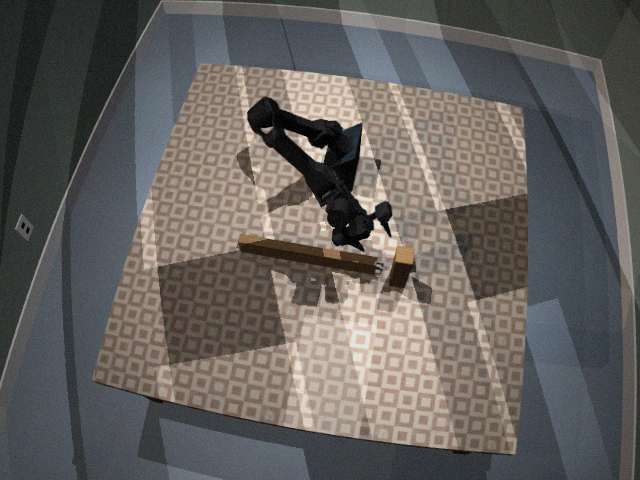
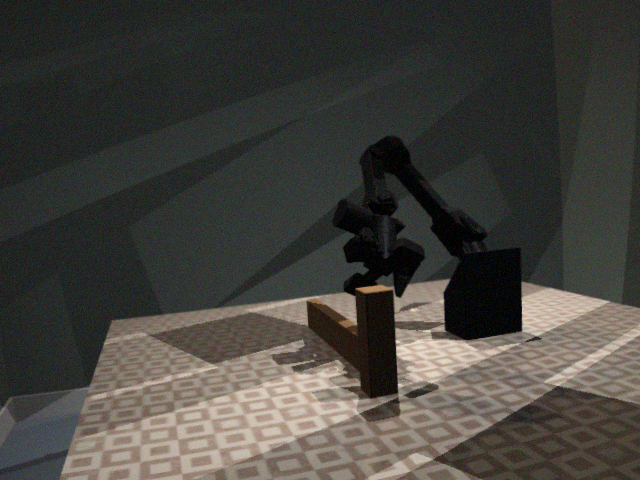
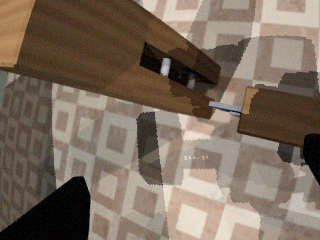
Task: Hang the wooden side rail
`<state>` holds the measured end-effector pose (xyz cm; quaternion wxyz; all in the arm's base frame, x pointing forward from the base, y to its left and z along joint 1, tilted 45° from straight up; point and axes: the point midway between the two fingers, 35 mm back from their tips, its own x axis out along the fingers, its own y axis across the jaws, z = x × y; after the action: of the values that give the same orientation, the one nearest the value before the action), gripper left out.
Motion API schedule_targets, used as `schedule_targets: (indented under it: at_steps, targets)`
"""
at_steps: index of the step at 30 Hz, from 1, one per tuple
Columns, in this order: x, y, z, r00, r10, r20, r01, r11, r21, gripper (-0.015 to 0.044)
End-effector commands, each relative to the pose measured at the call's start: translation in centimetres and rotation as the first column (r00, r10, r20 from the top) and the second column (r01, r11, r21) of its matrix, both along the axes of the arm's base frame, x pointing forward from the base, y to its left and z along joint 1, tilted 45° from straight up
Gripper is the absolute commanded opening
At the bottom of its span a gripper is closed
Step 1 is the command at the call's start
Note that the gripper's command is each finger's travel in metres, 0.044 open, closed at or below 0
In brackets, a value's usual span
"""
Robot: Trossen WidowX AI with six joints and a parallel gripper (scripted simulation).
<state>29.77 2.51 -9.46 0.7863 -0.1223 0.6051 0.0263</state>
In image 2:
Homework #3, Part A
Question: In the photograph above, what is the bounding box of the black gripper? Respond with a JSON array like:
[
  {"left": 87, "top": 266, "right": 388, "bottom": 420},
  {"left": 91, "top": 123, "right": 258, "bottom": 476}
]
[{"left": 344, "top": 232, "right": 425, "bottom": 298}]

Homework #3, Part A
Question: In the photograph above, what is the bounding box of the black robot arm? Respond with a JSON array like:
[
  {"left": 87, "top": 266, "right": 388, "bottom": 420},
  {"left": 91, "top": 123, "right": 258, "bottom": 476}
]
[{"left": 332, "top": 135, "right": 487, "bottom": 267}]

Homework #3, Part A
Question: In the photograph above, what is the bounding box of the brown wooden board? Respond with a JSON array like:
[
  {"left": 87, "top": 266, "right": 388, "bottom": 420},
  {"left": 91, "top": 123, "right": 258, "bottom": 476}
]
[{"left": 307, "top": 299, "right": 360, "bottom": 372}]

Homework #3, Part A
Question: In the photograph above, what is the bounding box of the dark brown wooden post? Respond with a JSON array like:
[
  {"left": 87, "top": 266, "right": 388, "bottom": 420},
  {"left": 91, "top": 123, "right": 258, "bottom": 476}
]
[{"left": 355, "top": 285, "right": 398, "bottom": 399}]

